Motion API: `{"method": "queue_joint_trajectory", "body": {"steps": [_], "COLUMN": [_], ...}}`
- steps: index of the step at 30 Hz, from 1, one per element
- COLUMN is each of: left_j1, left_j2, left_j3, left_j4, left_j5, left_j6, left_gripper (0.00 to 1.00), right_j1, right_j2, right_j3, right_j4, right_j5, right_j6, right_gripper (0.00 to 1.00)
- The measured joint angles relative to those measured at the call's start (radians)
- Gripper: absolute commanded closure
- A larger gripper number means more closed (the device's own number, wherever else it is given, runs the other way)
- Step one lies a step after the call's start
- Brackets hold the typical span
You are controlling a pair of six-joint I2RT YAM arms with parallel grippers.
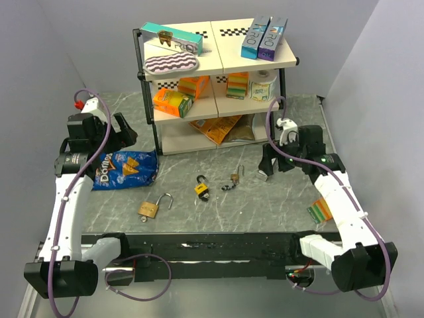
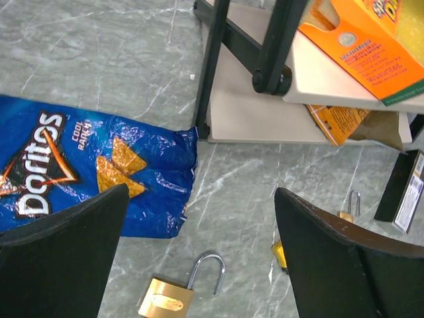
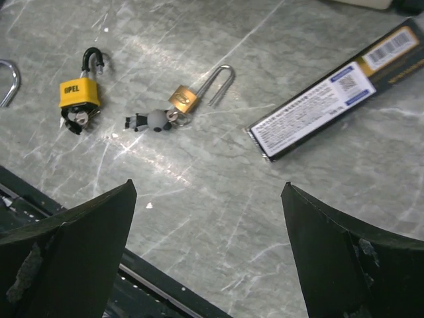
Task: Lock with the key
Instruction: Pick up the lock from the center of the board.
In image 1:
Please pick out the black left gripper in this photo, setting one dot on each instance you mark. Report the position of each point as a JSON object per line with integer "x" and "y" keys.
{"x": 124, "y": 138}

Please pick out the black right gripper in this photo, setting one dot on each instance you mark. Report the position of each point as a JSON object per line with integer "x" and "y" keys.
{"x": 265, "y": 164}

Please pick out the small brass padlock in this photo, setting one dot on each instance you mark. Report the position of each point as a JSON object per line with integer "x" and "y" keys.
{"x": 235, "y": 177}

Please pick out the key with panda keychain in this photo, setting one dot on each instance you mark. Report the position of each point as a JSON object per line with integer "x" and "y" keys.
{"x": 228, "y": 187}

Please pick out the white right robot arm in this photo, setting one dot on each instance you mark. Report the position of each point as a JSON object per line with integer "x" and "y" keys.
{"x": 363, "y": 259}

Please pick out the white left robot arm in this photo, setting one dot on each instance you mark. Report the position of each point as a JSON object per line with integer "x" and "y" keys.
{"x": 62, "y": 269}

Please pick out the blue Doritos chip bag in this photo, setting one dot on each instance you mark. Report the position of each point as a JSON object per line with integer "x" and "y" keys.
{"x": 126, "y": 169}

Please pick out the brown seed bag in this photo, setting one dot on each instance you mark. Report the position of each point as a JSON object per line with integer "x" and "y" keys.
{"x": 242, "y": 130}

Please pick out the orange sponge box front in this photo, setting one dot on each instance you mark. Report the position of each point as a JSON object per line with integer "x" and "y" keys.
{"x": 172, "y": 102}

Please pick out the orange sponge box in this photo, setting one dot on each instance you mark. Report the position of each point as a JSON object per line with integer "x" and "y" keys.
{"x": 172, "y": 102}
{"x": 193, "y": 86}

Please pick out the orange sponge pack on table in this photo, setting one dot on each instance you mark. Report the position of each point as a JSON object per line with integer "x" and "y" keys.
{"x": 319, "y": 211}

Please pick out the orange snack packet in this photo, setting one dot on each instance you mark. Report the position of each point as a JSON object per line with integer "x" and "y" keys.
{"x": 215, "y": 129}

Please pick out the large brass padlock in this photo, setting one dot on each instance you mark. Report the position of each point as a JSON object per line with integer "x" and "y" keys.
{"x": 148, "y": 210}

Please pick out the toilet paper roll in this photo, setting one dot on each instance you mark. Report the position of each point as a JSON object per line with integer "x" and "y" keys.
{"x": 261, "y": 85}

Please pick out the orange sponge box rear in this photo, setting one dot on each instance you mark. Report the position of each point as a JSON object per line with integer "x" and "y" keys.
{"x": 193, "y": 86}

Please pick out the beige three-tier shelf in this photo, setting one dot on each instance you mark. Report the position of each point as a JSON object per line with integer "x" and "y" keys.
{"x": 220, "y": 58}

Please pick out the colourful sponge stack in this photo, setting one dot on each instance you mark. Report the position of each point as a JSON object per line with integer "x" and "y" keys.
{"x": 237, "y": 84}

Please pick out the teal toothpaste box lying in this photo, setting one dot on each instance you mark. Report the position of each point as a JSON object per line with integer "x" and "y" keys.
{"x": 172, "y": 39}

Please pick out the purple toothpaste box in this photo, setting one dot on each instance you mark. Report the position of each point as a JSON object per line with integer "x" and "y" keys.
{"x": 272, "y": 38}

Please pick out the blue toothpaste box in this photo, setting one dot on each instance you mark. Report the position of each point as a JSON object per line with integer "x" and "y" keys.
{"x": 254, "y": 36}

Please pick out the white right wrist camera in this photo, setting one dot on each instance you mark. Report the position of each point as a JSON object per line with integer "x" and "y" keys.
{"x": 289, "y": 130}

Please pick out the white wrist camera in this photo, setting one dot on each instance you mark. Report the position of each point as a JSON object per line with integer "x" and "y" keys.
{"x": 90, "y": 106}
{"x": 289, "y": 130}

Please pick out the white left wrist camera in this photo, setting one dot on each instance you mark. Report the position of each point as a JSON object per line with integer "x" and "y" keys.
{"x": 90, "y": 106}

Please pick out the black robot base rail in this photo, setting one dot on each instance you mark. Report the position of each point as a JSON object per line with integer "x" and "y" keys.
{"x": 154, "y": 256}

